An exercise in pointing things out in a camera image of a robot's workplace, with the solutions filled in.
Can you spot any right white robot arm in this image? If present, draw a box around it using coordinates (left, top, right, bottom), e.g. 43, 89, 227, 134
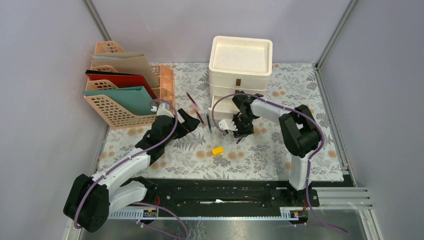
231, 91, 324, 206

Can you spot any red ring binder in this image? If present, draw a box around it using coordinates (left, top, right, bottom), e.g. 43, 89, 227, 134
85, 70, 158, 99

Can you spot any beige notebook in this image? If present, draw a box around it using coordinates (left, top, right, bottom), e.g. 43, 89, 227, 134
91, 52, 160, 88

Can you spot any white bottom drawer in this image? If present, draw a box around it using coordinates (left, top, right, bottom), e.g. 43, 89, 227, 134
208, 95, 239, 122

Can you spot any floral table mat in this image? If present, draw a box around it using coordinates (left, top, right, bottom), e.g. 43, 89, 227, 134
95, 62, 345, 182

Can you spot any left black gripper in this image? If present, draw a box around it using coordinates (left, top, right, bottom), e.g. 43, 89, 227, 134
162, 108, 200, 146

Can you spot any aluminium corner frame post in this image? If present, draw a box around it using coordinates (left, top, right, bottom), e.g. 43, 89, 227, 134
82, 0, 112, 41

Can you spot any red capped marker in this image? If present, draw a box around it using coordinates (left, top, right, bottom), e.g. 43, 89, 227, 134
185, 92, 199, 108

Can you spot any orange clear pen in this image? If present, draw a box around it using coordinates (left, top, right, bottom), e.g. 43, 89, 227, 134
195, 109, 206, 127

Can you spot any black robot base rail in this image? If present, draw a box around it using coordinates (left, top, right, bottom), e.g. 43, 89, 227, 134
142, 178, 307, 218

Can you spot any teal folder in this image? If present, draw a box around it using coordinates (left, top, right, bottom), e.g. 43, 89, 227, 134
82, 86, 154, 116

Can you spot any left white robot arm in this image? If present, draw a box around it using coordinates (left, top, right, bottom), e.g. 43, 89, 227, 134
63, 102, 201, 233

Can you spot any peach plastic file organizer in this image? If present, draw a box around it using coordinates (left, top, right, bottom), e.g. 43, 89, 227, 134
82, 41, 175, 130

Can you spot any clear green pen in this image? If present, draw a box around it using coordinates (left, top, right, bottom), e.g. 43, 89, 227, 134
206, 114, 213, 135

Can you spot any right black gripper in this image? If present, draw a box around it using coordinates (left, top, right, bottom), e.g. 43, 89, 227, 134
228, 114, 255, 139

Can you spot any yellow eraser block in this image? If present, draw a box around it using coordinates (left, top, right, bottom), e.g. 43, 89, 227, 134
211, 146, 224, 156

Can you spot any white three-drawer cabinet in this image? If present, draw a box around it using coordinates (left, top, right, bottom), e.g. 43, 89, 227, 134
207, 35, 274, 100

